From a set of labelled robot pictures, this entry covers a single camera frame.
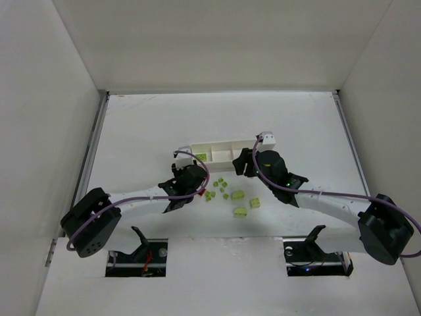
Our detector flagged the green large duplo brick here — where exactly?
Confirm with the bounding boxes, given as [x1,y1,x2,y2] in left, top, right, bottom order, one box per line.
[196,153,207,162]

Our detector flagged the pale green square duplo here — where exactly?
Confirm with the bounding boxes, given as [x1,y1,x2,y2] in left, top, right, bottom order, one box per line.
[249,197,261,209]

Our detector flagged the pale green curved duplo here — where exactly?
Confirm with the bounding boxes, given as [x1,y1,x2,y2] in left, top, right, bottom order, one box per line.
[231,190,245,201]

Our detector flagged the pale green arch duplo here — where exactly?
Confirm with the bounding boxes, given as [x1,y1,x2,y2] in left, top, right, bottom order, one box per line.
[233,207,248,217]

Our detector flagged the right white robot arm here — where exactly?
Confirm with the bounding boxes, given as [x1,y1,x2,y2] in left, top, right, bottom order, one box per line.
[232,148,420,265]

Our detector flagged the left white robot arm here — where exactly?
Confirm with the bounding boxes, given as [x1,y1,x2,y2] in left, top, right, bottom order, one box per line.
[60,163,209,258]

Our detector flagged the white three-compartment tray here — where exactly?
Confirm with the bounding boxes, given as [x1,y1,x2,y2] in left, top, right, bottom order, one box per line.
[187,140,255,172]

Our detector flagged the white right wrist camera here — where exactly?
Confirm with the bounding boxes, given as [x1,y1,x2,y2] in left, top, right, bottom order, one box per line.
[257,132,276,152]

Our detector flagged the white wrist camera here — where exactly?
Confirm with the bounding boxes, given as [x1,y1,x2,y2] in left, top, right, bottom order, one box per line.
[173,146,192,159]
[257,132,276,152]

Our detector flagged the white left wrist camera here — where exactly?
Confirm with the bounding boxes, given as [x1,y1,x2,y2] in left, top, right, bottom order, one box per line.
[173,146,192,159]

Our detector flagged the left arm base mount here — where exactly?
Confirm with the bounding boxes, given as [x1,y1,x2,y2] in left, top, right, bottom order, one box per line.
[105,226,168,278]

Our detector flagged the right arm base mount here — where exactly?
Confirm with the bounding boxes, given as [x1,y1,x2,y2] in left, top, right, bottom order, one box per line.
[283,225,354,277]

